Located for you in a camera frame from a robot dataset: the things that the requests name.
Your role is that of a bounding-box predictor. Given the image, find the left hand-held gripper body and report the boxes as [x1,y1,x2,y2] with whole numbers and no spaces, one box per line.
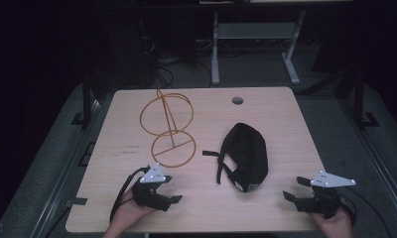
[131,162,173,212]

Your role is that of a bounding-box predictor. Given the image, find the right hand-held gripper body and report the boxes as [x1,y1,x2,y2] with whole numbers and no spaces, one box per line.
[295,170,357,220]

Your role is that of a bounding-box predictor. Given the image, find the gold wire hat stand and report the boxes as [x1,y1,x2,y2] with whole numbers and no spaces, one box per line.
[139,88,198,170]

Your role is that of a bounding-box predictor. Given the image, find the black cap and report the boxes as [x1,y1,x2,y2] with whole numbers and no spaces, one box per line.
[201,122,270,193]

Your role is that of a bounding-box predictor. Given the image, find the person's right hand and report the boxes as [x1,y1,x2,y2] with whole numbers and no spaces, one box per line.
[308,207,354,238]

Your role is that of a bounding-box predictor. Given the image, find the person's left hand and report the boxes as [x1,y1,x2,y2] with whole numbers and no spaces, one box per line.
[107,187,159,237]

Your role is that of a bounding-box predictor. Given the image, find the black metal stand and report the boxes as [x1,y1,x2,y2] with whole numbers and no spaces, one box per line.
[333,63,381,131]
[69,73,103,131]

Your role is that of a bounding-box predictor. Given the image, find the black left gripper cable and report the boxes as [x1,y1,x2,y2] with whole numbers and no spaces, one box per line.
[109,166,152,223]

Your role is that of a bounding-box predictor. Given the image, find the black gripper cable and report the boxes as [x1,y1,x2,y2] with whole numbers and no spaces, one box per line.
[109,166,152,223]
[337,185,394,238]

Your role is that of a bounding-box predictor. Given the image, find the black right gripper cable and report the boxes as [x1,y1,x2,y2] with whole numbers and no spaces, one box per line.
[337,185,394,238]

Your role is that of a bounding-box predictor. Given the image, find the aluminium floor rail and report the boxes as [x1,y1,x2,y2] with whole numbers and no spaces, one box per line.
[29,98,103,238]
[338,98,397,229]

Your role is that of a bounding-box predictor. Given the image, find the black table edge bracket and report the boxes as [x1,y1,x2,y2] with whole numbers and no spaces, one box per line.
[65,196,88,208]

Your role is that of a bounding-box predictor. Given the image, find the bundle of floor cables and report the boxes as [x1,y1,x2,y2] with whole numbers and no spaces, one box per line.
[140,34,214,89]

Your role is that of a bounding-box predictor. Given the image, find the grey metal desk frame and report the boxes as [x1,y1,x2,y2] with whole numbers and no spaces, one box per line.
[210,9,308,86]

